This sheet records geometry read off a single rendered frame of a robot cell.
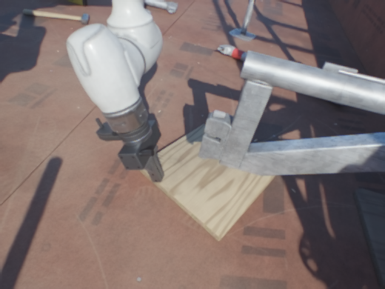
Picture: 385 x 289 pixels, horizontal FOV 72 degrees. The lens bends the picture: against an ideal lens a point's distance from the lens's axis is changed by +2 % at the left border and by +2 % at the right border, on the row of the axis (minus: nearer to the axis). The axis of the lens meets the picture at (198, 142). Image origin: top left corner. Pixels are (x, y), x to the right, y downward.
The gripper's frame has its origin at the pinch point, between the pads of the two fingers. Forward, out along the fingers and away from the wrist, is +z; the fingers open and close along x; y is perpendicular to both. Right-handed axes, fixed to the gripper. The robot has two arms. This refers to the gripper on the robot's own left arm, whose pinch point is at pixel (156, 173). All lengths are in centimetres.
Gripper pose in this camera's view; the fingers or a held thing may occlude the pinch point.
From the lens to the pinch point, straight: 71.8
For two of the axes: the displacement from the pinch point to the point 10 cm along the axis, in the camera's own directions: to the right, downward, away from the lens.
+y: 9.4, -0.5, -3.3
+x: 2.2, -6.5, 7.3
